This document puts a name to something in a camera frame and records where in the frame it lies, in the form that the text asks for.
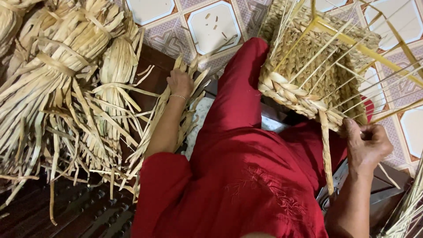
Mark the person's left hand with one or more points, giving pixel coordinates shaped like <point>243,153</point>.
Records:
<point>180,84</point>

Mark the person's right hand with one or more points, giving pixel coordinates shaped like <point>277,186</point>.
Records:
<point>366,152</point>

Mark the person's left fingers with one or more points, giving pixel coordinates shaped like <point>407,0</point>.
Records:
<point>175,73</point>

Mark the dried leaf strips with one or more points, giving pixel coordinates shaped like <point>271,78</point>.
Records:
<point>155,132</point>

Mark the dried leaf weaving strand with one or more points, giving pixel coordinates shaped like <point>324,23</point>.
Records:
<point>327,155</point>

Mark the white speckled seat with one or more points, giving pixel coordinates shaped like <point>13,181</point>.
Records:
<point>201,110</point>

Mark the tied dried leaf bundle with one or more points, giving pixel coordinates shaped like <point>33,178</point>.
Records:
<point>36,26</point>
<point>117,66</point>
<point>62,56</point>
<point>10,19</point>

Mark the dried leaf scraps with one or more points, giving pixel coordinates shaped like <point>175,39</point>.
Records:
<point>214,26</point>

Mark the person's red clothing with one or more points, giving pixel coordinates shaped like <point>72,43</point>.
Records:
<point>238,172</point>

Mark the woven dried leaf basket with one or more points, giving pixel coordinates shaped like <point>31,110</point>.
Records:
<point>297,56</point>

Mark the dark wooden bench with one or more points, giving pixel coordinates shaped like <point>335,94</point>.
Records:
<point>82,215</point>

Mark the group of thin basket spokes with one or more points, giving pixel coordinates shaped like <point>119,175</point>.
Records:
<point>380,96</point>

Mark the grey metal box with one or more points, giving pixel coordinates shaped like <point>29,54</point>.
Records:
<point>380,195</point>

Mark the heap of thin straw stalks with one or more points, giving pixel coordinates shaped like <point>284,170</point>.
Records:
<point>408,211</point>

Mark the yellow metal basket frame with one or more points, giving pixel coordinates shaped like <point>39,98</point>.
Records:
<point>347,39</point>

